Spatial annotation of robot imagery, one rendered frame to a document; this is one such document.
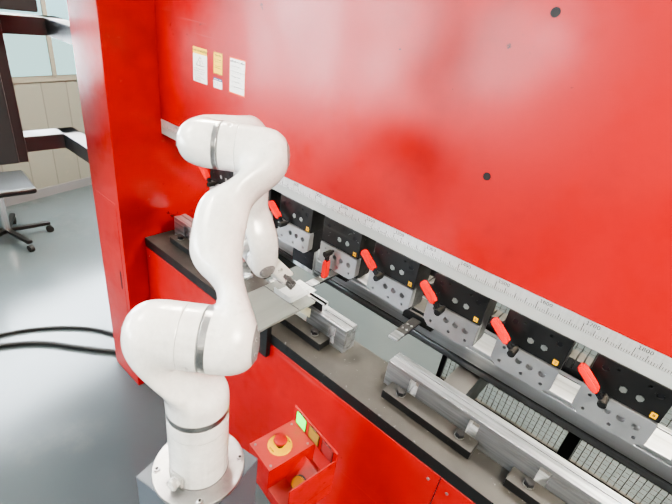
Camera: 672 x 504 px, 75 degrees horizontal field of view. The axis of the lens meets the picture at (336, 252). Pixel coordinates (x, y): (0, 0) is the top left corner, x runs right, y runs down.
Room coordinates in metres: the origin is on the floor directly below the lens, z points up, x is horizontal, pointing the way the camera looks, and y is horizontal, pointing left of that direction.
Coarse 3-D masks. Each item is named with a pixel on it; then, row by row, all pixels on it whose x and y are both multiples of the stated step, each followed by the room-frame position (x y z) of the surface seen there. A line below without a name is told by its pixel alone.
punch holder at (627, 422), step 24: (600, 360) 0.75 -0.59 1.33; (600, 384) 0.74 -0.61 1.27; (624, 384) 0.72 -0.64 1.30; (648, 384) 0.70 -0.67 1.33; (576, 408) 0.75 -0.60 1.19; (600, 408) 0.73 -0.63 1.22; (624, 408) 0.70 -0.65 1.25; (648, 408) 0.69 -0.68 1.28; (624, 432) 0.69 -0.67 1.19; (648, 432) 0.67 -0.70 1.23
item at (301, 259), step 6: (294, 252) 1.35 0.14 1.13; (300, 252) 1.34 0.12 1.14; (306, 252) 1.32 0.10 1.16; (312, 252) 1.30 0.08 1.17; (294, 258) 1.35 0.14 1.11; (300, 258) 1.33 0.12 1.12; (306, 258) 1.32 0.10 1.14; (312, 258) 1.30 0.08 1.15; (300, 264) 1.34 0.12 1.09; (306, 264) 1.32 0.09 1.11; (312, 264) 1.30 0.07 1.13; (306, 270) 1.33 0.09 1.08; (312, 270) 1.30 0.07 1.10
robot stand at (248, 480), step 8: (248, 456) 0.64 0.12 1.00; (152, 464) 0.58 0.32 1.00; (248, 464) 0.62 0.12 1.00; (256, 464) 0.63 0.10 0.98; (144, 472) 0.56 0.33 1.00; (248, 472) 0.60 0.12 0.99; (256, 472) 0.63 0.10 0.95; (144, 480) 0.54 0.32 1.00; (240, 480) 0.58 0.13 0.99; (248, 480) 0.61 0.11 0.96; (144, 488) 0.54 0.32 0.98; (152, 488) 0.53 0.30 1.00; (240, 488) 0.58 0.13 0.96; (248, 488) 0.61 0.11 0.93; (144, 496) 0.54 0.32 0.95; (152, 496) 0.53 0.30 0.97; (232, 496) 0.56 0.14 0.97; (240, 496) 0.58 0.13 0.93; (248, 496) 0.61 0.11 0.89
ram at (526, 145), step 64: (192, 0) 1.67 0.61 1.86; (256, 0) 1.47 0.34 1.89; (320, 0) 1.31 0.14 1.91; (384, 0) 1.19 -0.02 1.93; (448, 0) 1.09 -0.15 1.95; (512, 0) 1.01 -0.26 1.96; (576, 0) 0.94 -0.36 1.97; (640, 0) 0.88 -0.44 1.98; (192, 64) 1.67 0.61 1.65; (256, 64) 1.46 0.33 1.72; (320, 64) 1.30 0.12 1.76; (384, 64) 1.17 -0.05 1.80; (448, 64) 1.07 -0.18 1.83; (512, 64) 0.98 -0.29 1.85; (576, 64) 0.91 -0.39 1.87; (640, 64) 0.85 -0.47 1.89; (320, 128) 1.28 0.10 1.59; (384, 128) 1.15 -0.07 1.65; (448, 128) 1.05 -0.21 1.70; (512, 128) 0.96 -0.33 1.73; (576, 128) 0.89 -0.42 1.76; (640, 128) 0.83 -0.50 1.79; (320, 192) 1.26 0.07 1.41; (384, 192) 1.13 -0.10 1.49; (448, 192) 1.02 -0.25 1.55; (512, 192) 0.93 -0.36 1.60; (576, 192) 0.86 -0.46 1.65; (640, 192) 0.80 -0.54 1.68; (512, 256) 0.90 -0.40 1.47; (576, 256) 0.83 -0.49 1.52; (640, 256) 0.77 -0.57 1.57; (640, 320) 0.74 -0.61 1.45
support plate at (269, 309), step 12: (264, 288) 1.29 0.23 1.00; (252, 300) 1.21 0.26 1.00; (264, 300) 1.22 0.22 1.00; (276, 300) 1.23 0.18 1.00; (300, 300) 1.26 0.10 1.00; (312, 300) 1.27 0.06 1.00; (264, 312) 1.16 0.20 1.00; (276, 312) 1.17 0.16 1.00; (288, 312) 1.18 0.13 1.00; (264, 324) 1.10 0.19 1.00
